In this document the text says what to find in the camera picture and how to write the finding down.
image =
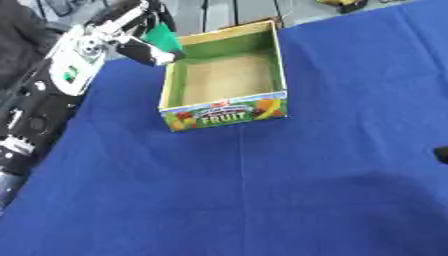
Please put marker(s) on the black tripod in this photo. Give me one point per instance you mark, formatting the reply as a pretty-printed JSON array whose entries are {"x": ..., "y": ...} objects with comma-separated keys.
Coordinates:
[{"x": 204, "y": 15}]

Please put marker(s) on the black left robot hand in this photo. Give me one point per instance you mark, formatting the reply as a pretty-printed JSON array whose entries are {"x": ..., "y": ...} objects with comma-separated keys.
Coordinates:
[{"x": 140, "y": 50}]

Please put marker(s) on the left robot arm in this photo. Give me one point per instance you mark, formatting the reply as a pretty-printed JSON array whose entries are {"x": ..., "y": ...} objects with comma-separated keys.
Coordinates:
[{"x": 41, "y": 100}]

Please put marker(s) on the green block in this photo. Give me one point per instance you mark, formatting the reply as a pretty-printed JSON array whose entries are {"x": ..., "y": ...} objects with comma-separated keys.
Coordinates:
[{"x": 161, "y": 39}]

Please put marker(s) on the cardboard box with green inside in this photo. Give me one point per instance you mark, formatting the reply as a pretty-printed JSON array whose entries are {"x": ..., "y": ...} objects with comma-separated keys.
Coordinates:
[{"x": 224, "y": 78}]

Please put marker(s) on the yellow and black object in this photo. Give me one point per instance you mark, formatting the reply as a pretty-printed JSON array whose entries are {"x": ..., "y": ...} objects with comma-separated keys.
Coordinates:
[{"x": 344, "y": 3}]

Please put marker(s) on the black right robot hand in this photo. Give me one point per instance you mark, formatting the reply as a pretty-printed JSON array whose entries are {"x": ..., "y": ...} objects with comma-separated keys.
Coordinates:
[{"x": 443, "y": 155}]

